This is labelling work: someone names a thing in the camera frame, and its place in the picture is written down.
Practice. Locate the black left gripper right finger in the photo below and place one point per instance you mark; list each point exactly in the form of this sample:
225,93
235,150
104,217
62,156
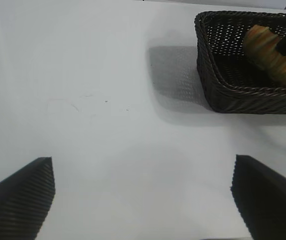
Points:
270,205

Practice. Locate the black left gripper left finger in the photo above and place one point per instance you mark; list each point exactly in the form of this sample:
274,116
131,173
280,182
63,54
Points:
18,205

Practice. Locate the long striped bread roll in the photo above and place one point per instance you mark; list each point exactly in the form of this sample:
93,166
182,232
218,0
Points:
260,50

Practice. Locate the dark brown wicker basket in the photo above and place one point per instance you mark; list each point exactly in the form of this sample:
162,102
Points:
232,100

